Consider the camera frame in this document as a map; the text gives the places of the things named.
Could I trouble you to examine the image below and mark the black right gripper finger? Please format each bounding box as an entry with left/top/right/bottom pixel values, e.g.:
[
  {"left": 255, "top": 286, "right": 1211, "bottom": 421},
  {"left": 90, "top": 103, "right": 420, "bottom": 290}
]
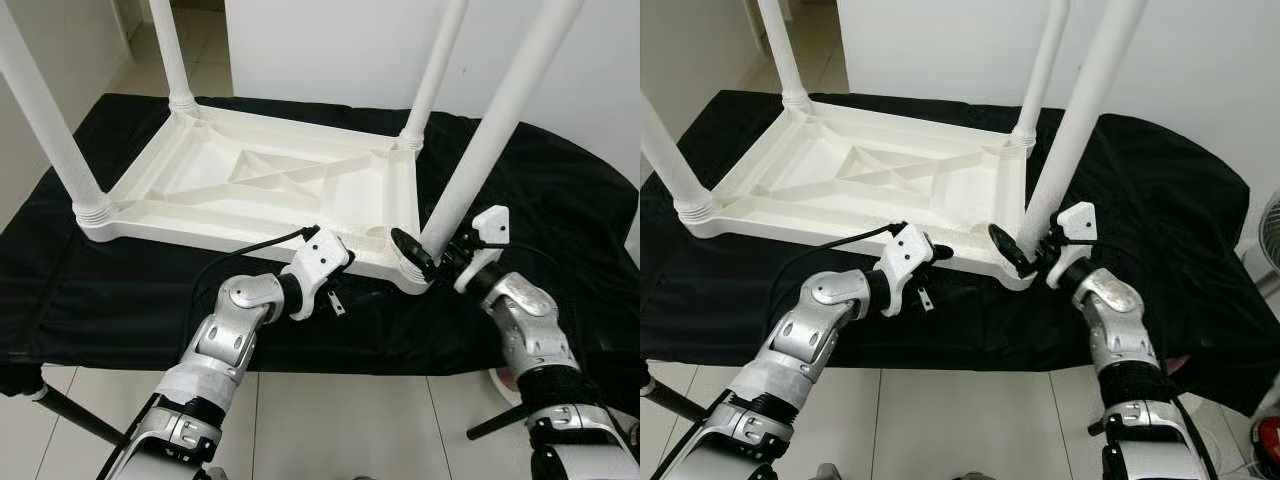
[
  {"left": 988, "top": 224, "right": 1036, "bottom": 279},
  {"left": 390, "top": 228, "right": 439, "bottom": 281}
]

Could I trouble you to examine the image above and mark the white plastic table top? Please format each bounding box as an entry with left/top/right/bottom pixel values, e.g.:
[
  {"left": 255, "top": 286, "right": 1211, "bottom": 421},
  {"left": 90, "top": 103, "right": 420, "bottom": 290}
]
[
  {"left": 75, "top": 100, "right": 436, "bottom": 296},
  {"left": 678, "top": 95, "right": 1036, "bottom": 291}
]

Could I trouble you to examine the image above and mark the white plastic table leg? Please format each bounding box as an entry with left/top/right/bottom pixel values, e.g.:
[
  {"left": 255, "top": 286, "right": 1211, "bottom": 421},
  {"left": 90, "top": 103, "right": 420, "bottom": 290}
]
[
  {"left": 1018, "top": 0, "right": 1148, "bottom": 251},
  {"left": 640, "top": 95, "right": 716, "bottom": 223},
  {"left": 0, "top": 0, "right": 113, "bottom": 226},
  {"left": 1008, "top": 0, "right": 1071, "bottom": 149},
  {"left": 398, "top": 0, "right": 471, "bottom": 151},
  {"left": 418, "top": 0, "right": 586, "bottom": 259},
  {"left": 757, "top": 0, "right": 813, "bottom": 109},
  {"left": 148, "top": 0, "right": 199, "bottom": 113}
]

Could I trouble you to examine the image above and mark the black tablecloth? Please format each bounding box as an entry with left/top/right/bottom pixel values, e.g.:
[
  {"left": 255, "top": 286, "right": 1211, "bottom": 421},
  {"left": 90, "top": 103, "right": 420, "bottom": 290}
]
[
  {"left": 640, "top": 90, "right": 1280, "bottom": 416},
  {"left": 0, "top": 93, "right": 640, "bottom": 416}
]

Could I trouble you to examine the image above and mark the white round fan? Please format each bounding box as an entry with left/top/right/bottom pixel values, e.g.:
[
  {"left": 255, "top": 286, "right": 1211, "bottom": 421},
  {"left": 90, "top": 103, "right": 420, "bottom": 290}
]
[{"left": 1255, "top": 190, "right": 1280, "bottom": 291}]

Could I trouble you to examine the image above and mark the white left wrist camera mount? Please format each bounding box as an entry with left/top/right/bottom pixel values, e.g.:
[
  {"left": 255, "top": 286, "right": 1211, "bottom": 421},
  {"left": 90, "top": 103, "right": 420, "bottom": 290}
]
[
  {"left": 878, "top": 223, "right": 936, "bottom": 316},
  {"left": 285, "top": 228, "right": 353, "bottom": 321}
]

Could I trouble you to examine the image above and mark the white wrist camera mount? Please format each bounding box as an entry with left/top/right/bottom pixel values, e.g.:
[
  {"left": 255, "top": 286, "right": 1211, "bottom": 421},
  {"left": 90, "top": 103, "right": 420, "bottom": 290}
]
[
  {"left": 285, "top": 228, "right": 353, "bottom": 321},
  {"left": 878, "top": 223, "right": 936, "bottom": 316},
  {"left": 455, "top": 205, "right": 511, "bottom": 294},
  {"left": 1045, "top": 201, "right": 1099, "bottom": 289}
]

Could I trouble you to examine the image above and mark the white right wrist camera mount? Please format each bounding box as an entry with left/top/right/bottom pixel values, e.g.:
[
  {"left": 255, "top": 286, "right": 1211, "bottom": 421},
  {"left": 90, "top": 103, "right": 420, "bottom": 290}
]
[
  {"left": 455, "top": 205, "right": 511, "bottom": 294},
  {"left": 1045, "top": 201, "right": 1099, "bottom": 289}
]

